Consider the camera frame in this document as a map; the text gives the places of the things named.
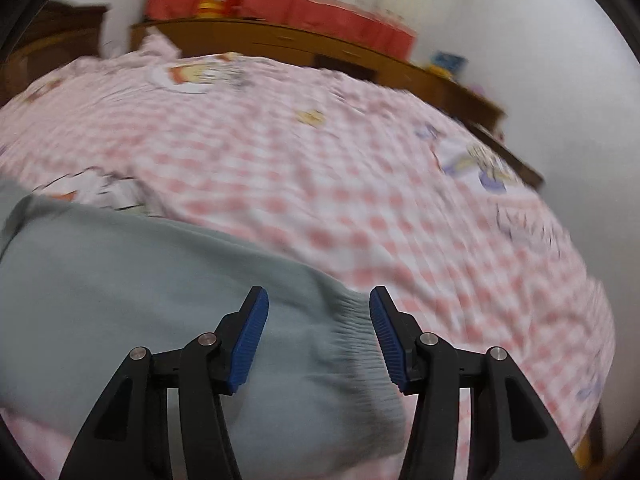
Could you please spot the dark wooden wardrobe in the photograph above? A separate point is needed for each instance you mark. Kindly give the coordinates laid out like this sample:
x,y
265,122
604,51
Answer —
x,y
60,35

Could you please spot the red yellow box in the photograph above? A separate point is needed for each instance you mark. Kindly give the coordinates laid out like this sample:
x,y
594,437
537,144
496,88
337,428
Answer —
x,y
217,6

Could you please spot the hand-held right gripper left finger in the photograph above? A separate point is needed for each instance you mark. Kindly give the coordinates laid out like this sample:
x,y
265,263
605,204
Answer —
x,y
250,340

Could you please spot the blue book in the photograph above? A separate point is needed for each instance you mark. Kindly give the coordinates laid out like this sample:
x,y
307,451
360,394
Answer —
x,y
448,62

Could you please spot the red and white curtain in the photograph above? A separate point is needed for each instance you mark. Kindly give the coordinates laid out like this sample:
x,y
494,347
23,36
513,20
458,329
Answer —
x,y
325,10

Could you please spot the grey pants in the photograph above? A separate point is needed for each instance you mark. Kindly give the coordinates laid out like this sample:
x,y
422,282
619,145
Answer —
x,y
125,285

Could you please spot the long wooden low cabinet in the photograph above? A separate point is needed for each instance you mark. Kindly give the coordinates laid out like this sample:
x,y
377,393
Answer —
x,y
300,40

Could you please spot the pink checked bed sheet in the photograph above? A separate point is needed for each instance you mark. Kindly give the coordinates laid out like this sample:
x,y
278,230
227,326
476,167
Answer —
x,y
325,160

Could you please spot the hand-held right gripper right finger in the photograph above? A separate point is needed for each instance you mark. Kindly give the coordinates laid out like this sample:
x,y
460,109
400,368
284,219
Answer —
x,y
387,345

